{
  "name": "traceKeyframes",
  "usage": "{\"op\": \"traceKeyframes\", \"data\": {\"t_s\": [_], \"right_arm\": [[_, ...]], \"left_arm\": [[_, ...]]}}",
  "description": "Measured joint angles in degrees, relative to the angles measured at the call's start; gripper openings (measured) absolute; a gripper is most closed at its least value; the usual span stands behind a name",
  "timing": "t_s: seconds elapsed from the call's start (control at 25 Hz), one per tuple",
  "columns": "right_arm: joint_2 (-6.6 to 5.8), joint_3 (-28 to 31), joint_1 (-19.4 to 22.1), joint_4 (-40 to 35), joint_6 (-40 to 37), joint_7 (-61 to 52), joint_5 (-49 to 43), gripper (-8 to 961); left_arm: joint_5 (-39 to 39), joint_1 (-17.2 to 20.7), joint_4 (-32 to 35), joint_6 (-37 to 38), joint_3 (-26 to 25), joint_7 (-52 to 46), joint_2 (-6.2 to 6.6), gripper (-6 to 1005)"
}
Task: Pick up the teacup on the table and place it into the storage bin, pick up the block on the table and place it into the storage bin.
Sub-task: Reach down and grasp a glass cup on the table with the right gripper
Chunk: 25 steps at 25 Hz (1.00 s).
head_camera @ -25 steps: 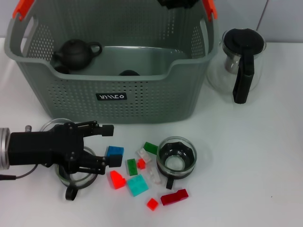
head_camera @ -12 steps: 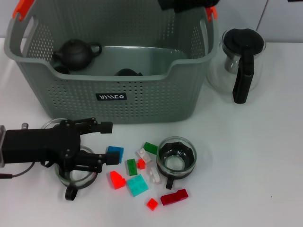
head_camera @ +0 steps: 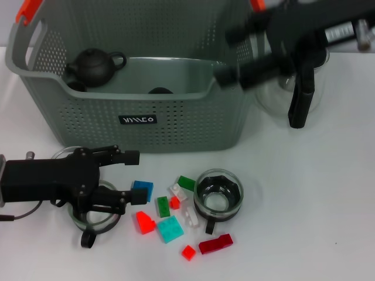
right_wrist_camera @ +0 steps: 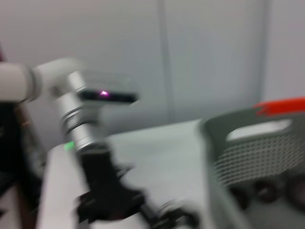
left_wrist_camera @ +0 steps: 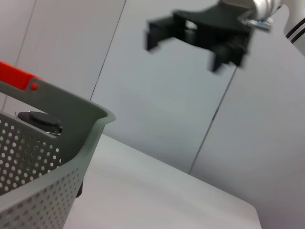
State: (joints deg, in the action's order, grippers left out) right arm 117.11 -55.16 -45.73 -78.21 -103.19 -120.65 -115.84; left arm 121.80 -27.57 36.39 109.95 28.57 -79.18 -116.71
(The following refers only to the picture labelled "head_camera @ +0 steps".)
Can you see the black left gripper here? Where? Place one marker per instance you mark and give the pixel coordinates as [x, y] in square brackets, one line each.
[49, 180]

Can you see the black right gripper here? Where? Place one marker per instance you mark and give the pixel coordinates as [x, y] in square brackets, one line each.
[299, 29]

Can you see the glass jar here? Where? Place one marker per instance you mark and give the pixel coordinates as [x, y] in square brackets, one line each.
[88, 240]

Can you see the grey perforated storage bin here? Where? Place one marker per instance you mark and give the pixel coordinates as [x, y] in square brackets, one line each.
[175, 123]

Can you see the blue toy brick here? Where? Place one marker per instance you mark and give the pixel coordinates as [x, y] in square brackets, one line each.
[145, 186]

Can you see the narrow green toy brick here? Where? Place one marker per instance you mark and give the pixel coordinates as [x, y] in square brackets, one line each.
[164, 207]

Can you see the orange-red sloped toy brick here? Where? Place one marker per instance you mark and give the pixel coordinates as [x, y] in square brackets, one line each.
[143, 224]

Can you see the tiny red toy brick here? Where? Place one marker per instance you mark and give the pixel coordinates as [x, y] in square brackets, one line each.
[175, 202]

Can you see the wide green toy brick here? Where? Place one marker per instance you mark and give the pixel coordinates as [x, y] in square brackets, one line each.
[186, 183]

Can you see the teal toy brick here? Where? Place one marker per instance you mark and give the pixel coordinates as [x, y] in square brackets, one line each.
[170, 229]

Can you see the translucent white toy brick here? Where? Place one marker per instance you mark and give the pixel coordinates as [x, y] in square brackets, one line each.
[191, 217]

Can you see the small orange-red square brick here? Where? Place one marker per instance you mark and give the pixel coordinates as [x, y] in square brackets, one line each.
[188, 252]

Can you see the dark red long brick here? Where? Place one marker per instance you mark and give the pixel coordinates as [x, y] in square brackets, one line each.
[215, 244]

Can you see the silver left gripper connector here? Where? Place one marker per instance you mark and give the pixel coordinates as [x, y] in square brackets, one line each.
[30, 155]

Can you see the black clay teapot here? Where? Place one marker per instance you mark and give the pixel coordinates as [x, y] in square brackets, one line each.
[93, 68]

